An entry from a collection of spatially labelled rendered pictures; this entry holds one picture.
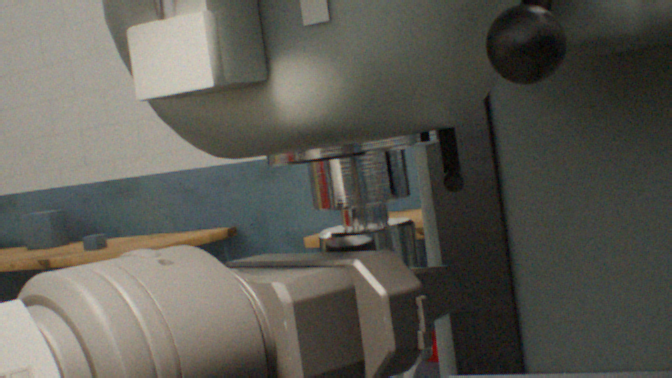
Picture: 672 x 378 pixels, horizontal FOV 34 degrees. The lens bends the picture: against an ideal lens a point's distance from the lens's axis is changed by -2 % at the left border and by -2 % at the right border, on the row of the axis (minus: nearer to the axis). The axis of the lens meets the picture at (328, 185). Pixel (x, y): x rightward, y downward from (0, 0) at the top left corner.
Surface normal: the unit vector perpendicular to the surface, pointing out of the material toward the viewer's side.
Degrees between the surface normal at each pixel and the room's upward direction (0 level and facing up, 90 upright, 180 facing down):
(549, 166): 90
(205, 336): 72
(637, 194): 90
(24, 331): 80
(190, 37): 90
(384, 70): 119
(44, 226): 90
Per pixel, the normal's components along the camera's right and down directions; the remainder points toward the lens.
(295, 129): -0.07, 0.75
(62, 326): 0.30, -0.84
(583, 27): -0.40, 0.56
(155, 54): -0.52, 0.12
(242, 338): 0.65, -0.26
